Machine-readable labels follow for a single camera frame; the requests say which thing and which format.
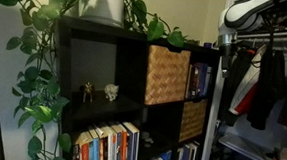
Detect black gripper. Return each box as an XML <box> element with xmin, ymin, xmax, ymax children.
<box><xmin>218</xmin><ymin>44</ymin><xmax>236</xmax><ymax>78</ymax></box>

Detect large woven bamboo drawer basket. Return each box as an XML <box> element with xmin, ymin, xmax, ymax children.
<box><xmin>143</xmin><ymin>44</ymin><xmax>193</xmax><ymax>109</ymax></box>

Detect white hardcover book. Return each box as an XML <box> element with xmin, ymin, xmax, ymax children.
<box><xmin>204</xmin><ymin>66</ymin><xmax>213</xmax><ymax>98</ymax></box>

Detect dark hanging garment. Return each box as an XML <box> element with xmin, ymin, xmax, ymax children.
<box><xmin>218</xmin><ymin>44</ymin><xmax>254</xmax><ymax>128</ymax></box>

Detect white and red jacket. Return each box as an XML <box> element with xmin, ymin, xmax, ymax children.
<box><xmin>228</xmin><ymin>42</ymin><xmax>270</xmax><ymax>117</ymax></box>

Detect dark hardcover book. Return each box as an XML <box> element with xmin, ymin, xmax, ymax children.
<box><xmin>188</xmin><ymin>62</ymin><xmax>201</xmax><ymax>100</ymax></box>

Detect orange hanger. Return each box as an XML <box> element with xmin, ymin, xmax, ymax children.
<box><xmin>245</xmin><ymin>48</ymin><xmax>258</xmax><ymax>56</ymax></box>

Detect black hanging jacket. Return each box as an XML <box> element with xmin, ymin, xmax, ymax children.
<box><xmin>246</xmin><ymin>43</ymin><xmax>287</xmax><ymax>133</ymax></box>

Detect small woven bamboo basket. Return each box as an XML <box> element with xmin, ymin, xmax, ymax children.
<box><xmin>178</xmin><ymin>97</ymin><xmax>209</xmax><ymax>145</ymax></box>

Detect metal closet rod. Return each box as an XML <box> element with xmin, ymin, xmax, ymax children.
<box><xmin>237</xmin><ymin>31</ymin><xmax>287</xmax><ymax>47</ymax></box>

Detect white closet shelf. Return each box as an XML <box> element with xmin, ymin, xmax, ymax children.
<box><xmin>235</xmin><ymin>26</ymin><xmax>287</xmax><ymax>39</ymax></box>

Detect grey flat board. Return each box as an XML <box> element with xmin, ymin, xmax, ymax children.
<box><xmin>217</xmin><ymin>133</ymin><xmax>276</xmax><ymax>160</ymax></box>

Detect dark printed box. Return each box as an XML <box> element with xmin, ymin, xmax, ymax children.
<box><xmin>250</xmin><ymin>2</ymin><xmax>287</xmax><ymax>37</ymax></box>

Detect dark blue paperback book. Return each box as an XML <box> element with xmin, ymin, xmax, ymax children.
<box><xmin>182</xmin><ymin>144</ymin><xmax>192</xmax><ymax>160</ymax></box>

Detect black cube bookshelf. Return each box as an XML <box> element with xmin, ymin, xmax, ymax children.
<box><xmin>48</xmin><ymin>15</ymin><xmax>223</xmax><ymax>160</ymax></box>

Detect white elephant figurine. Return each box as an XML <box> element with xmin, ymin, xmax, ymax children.
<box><xmin>102</xmin><ymin>83</ymin><xmax>120</xmax><ymax>103</ymax></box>

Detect lower shelf books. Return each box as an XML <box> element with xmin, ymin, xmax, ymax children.
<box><xmin>121</xmin><ymin>121</ymin><xmax>142</xmax><ymax>160</ymax></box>

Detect orange spine book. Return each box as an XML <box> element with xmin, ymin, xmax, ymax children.
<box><xmin>117</xmin><ymin>123</ymin><xmax>130</xmax><ymax>160</ymax></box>

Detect blue-grey book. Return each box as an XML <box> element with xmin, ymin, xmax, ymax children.
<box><xmin>108</xmin><ymin>122</ymin><xmax>125</xmax><ymax>160</ymax></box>

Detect gold animal figurine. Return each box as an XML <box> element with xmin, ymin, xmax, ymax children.
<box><xmin>79</xmin><ymin>81</ymin><xmax>95</xmax><ymax>104</ymax></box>

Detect row of books lower left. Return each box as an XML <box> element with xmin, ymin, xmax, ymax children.
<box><xmin>93</xmin><ymin>123</ymin><xmax>116</xmax><ymax>160</ymax></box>

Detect white plant pot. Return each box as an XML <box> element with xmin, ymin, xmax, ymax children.
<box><xmin>74</xmin><ymin>0</ymin><xmax>126</xmax><ymax>29</ymax></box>

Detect orange-red spine book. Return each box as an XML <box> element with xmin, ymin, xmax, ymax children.
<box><xmin>78</xmin><ymin>139</ymin><xmax>92</xmax><ymax>160</ymax></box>

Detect brown paperback book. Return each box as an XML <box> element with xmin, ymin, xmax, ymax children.
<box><xmin>70</xmin><ymin>132</ymin><xmax>85</xmax><ymax>160</ymax></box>

